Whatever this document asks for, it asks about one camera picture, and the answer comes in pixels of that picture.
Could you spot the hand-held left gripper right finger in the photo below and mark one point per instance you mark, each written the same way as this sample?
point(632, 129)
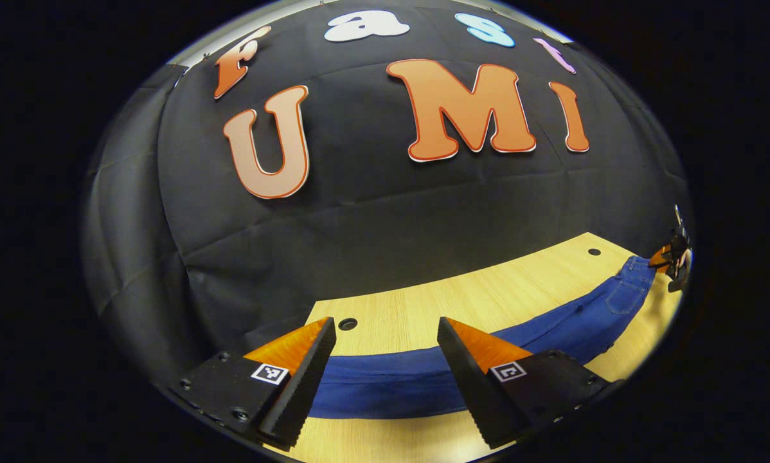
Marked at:
point(468, 386)

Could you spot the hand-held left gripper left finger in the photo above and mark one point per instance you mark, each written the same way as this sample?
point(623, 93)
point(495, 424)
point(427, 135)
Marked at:
point(308, 386)

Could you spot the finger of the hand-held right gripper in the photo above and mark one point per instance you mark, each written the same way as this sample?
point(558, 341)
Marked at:
point(659, 258)

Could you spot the blue denim jeans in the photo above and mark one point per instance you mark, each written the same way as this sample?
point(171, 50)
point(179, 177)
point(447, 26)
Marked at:
point(391, 386)

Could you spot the black backdrop cloth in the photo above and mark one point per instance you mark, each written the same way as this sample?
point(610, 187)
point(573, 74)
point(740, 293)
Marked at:
point(359, 225)

